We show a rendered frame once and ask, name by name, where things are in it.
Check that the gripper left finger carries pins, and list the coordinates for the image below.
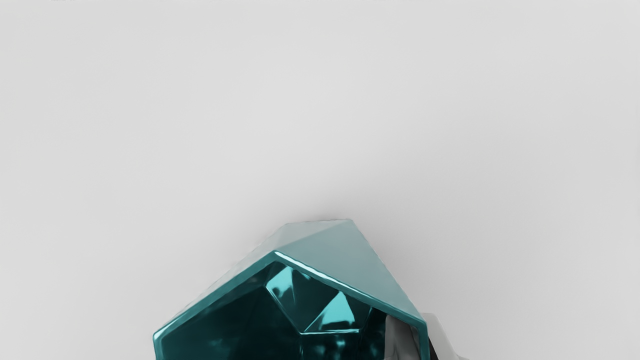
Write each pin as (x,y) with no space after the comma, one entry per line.
(400,345)

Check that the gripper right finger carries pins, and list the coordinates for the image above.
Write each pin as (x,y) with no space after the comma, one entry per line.
(442,345)

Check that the teal faceted mug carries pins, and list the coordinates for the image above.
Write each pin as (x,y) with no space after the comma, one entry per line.
(330,250)

